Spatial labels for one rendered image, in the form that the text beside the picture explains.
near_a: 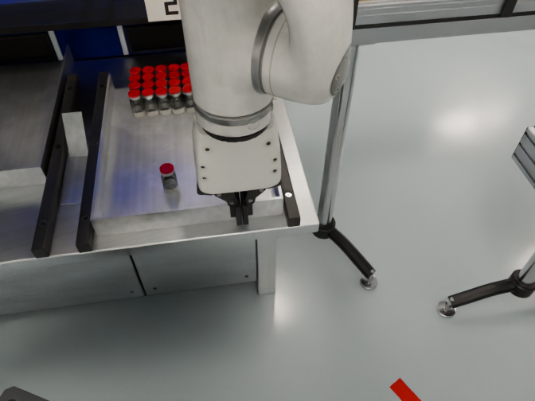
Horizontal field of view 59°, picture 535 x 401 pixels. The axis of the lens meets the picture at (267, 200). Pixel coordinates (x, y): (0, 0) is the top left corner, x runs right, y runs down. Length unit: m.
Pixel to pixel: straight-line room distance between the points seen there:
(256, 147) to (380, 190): 1.46
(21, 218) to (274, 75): 0.47
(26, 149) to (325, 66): 0.58
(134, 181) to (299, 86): 0.40
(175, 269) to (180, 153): 0.71
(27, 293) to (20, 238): 0.84
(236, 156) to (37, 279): 1.05
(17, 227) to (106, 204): 0.12
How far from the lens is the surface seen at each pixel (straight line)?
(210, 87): 0.45
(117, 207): 0.72
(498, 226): 1.98
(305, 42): 0.37
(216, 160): 0.53
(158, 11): 0.89
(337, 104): 1.25
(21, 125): 0.91
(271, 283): 1.56
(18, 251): 0.72
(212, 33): 0.42
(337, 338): 1.56
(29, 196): 0.78
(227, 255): 1.39
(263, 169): 0.55
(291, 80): 0.41
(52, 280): 1.49
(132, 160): 0.78
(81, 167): 0.79
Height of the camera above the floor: 1.40
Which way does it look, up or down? 49 degrees down
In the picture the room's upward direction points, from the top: straight up
